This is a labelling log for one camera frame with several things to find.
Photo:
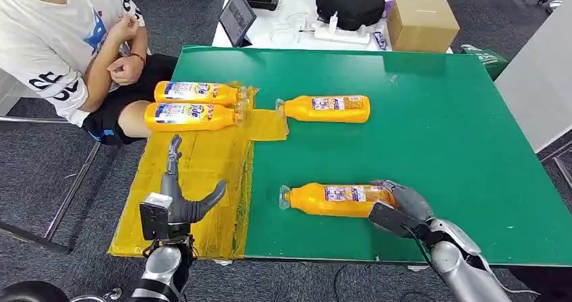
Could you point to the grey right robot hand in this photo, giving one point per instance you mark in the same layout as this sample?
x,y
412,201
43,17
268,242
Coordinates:
x,y
413,201

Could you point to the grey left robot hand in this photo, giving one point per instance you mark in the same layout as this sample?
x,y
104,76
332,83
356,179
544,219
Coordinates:
x,y
183,208

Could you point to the orange drink bottle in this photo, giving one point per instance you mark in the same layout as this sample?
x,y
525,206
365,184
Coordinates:
x,y
313,200
192,117
196,92
304,110

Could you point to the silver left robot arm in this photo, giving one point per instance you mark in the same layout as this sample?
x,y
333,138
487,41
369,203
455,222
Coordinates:
x,y
163,264

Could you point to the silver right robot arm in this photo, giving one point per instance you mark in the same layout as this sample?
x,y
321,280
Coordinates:
x,y
460,268

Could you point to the green table mat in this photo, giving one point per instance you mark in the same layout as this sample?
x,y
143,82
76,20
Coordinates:
x,y
447,157

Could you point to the person's left hand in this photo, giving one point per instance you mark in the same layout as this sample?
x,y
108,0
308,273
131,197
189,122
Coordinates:
x,y
126,71

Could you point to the person's hand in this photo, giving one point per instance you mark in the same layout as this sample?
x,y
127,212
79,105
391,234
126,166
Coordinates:
x,y
124,27
126,71

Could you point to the green bag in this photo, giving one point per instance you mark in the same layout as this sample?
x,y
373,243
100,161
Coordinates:
x,y
487,60

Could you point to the small purple packet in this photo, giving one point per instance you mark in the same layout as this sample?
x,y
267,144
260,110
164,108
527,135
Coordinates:
x,y
380,40

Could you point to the grey table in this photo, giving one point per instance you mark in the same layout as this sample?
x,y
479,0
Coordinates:
x,y
536,81

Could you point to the black rounded robot part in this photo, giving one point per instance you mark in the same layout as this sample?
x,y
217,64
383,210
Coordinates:
x,y
31,293

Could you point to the cardboard box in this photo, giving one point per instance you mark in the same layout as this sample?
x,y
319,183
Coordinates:
x,y
422,25

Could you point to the white power strip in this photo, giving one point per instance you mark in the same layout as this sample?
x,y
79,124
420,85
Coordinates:
x,y
342,36

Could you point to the person's right hand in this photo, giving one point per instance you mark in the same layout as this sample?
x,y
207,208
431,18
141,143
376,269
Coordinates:
x,y
124,27

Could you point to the black tablet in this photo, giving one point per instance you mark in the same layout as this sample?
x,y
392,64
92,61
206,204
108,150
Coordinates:
x,y
237,17

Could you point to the black bag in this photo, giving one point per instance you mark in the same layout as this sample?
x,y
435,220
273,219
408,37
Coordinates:
x,y
348,5

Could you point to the person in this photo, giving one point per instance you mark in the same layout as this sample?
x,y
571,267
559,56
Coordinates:
x,y
44,36

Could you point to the white table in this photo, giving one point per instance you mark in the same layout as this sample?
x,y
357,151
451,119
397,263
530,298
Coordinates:
x,y
295,1

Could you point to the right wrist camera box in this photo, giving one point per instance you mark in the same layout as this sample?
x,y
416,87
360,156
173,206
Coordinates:
x,y
391,219

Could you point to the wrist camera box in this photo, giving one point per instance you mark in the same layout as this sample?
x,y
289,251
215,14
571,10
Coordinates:
x,y
154,219
391,219

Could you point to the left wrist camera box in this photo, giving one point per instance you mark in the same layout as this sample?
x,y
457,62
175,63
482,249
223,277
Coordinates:
x,y
154,219

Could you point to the metal chair frame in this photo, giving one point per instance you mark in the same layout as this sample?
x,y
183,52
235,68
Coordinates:
x,y
71,188

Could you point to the metal table frame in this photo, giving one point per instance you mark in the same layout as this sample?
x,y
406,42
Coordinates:
x,y
558,168

